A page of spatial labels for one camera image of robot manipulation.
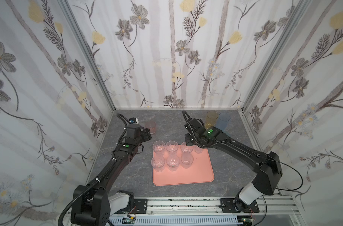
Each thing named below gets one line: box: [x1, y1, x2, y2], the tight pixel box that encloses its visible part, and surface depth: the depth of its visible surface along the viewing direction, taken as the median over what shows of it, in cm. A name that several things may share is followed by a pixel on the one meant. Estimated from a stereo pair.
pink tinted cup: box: [145, 121, 157, 135], surface depth 106 cm
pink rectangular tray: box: [152, 144, 215, 186], surface depth 90 cm
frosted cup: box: [180, 152, 194, 170], surface depth 90 cm
